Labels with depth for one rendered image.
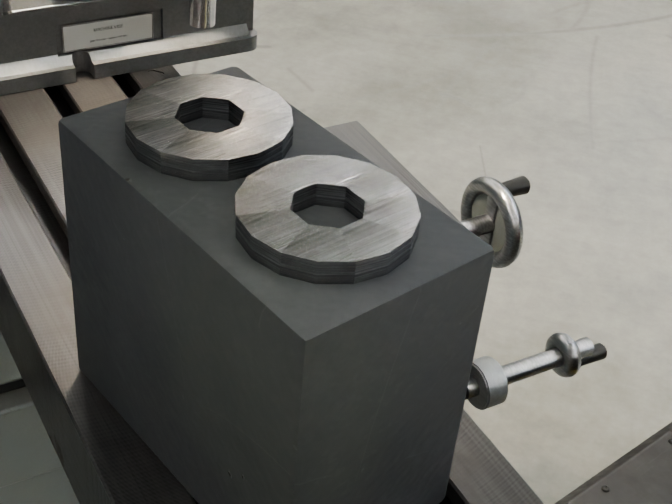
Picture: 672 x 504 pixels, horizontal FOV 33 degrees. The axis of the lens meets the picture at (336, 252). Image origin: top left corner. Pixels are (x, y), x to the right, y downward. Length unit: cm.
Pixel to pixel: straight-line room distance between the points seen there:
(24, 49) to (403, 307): 59
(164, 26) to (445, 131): 181
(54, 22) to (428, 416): 57
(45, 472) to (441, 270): 65
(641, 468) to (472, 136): 172
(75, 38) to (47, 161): 15
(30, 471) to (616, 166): 198
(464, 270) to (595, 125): 244
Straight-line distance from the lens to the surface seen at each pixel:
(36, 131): 98
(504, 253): 140
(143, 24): 107
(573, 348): 142
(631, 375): 222
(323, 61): 309
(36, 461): 110
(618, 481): 119
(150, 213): 57
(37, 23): 103
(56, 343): 77
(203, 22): 103
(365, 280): 52
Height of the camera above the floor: 144
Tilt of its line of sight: 37 degrees down
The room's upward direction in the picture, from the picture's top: 5 degrees clockwise
